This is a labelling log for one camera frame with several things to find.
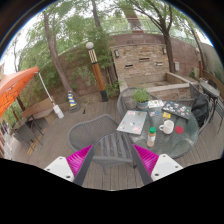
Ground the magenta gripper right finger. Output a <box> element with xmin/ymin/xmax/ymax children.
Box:
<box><xmin>132</xmin><ymin>145</ymin><xmax>182</xmax><ymax>185</ymax></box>

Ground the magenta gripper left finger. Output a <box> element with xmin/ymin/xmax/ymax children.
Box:
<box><xmin>45</xmin><ymin>145</ymin><xmax>94</xmax><ymax>186</ymax></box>

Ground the green capped plastic bottle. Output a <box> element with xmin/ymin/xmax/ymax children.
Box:
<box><xmin>147</xmin><ymin>127</ymin><xmax>156</xmax><ymax>147</ymax></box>

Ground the round glass patio table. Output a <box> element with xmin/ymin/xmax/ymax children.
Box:
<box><xmin>128</xmin><ymin>101</ymin><xmax>200</xmax><ymax>160</ymax></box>

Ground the grey mesh patio chair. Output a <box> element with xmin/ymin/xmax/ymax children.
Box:
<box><xmin>67</xmin><ymin>114</ymin><xmax>133</xmax><ymax>172</ymax></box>

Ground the white ceramic mug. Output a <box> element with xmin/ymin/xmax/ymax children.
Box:
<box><xmin>159</xmin><ymin>120</ymin><xmax>174</xmax><ymax>134</ymax></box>

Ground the silver laptop with stickers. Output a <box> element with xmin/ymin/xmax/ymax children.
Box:
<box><xmin>117</xmin><ymin>110</ymin><xmax>147</xmax><ymax>135</ymax></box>

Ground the dark folding chair left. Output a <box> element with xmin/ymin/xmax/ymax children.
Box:
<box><xmin>13</xmin><ymin>115</ymin><xmax>44</xmax><ymax>154</ymax></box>

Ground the white umbrella pole base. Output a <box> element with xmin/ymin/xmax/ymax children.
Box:
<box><xmin>38</xmin><ymin>72</ymin><xmax>64</xmax><ymax>119</ymax></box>

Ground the yellow blue striped cone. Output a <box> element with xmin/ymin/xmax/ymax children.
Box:
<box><xmin>68</xmin><ymin>91</ymin><xmax>80</xmax><ymax>112</ymax></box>

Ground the white paper with stickers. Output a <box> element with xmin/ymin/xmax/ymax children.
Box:
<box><xmin>148</xmin><ymin>100</ymin><xmax>164</xmax><ymax>108</ymax></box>

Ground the black laptop with stickers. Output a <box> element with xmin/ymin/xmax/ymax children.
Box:
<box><xmin>162</xmin><ymin>101</ymin><xmax>191</xmax><ymax>120</ymax></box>

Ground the potted green plant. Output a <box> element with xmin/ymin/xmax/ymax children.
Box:
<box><xmin>132</xmin><ymin>87</ymin><xmax>151</xmax><ymax>111</ymax></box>

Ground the black backpack on chair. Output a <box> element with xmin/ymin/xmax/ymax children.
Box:
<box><xmin>192</xmin><ymin>94</ymin><xmax>209</xmax><ymax>127</ymax></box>

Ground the orange patio umbrella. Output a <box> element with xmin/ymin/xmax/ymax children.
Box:
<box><xmin>0</xmin><ymin>67</ymin><xmax>39</xmax><ymax>117</ymax></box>

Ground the stone fountain wall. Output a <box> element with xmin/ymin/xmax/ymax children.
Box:
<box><xmin>113</xmin><ymin>44</ymin><xmax>190</xmax><ymax>100</ymax></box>

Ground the wooden lamp post globe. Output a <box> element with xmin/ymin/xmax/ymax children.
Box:
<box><xmin>86</xmin><ymin>42</ymin><xmax>108</xmax><ymax>102</ymax></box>

